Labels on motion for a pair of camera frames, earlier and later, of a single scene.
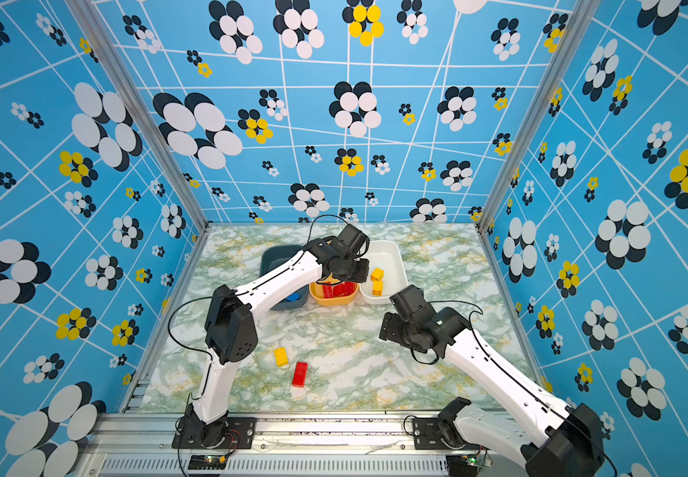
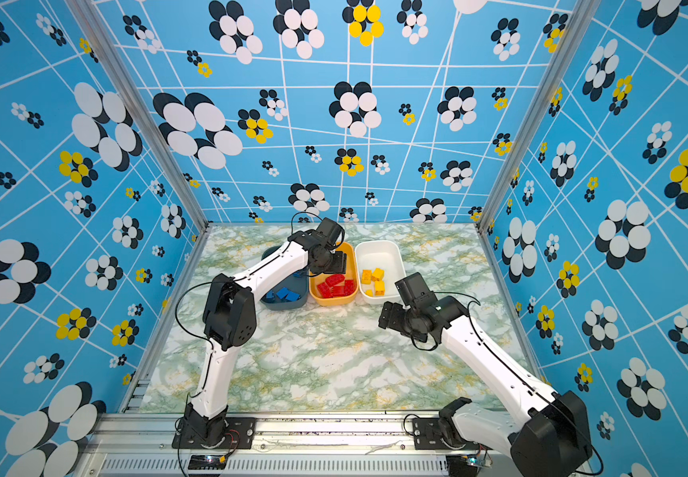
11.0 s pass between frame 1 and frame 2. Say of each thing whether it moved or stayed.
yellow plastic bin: stayed
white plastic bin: stayed
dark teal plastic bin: stayed
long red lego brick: moved
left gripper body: moved
